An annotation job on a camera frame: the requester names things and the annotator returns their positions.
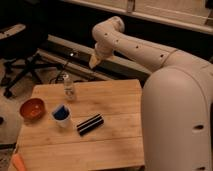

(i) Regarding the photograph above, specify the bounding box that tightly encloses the white cup with blue object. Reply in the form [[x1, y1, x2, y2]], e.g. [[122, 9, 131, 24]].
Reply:
[[52, 105, 71, 128]]

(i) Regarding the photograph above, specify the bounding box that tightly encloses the black cable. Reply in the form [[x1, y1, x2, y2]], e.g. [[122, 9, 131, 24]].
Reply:
[[49, 51, 77, 85]]

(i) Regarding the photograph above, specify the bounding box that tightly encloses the wooden table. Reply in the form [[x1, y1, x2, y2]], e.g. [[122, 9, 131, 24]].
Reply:
[[17, 79, 144, 171]]

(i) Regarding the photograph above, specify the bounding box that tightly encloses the orange carrot toy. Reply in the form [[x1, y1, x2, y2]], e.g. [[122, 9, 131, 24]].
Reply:
[[12, 153, 27, 171]]

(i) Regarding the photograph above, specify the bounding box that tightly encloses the black power strip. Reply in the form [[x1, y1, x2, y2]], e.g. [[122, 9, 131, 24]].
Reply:
[[42, 41, 149, 81]]

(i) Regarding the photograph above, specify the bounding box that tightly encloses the clear plastic bottle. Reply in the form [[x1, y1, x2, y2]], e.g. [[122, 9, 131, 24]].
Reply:
[[63, 74, 76, 101]]

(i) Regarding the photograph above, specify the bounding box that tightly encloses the black office chair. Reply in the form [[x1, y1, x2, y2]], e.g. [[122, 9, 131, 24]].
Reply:
[[0, 0, 62, 98]]

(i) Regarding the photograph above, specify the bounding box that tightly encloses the orange bowl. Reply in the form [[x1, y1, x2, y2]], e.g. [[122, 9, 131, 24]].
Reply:
[[19, 98, 45, 121]]

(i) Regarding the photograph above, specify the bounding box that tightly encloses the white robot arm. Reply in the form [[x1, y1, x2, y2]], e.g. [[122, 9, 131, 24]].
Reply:
[[89, 16, 213, 171]]

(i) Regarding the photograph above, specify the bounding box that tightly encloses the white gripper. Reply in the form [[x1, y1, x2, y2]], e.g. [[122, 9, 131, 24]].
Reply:
[[89, 43, 112, 69]]

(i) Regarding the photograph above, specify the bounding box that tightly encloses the black striped cylinder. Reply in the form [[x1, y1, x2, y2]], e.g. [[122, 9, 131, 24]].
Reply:
[[77, 114, 104, 136]]

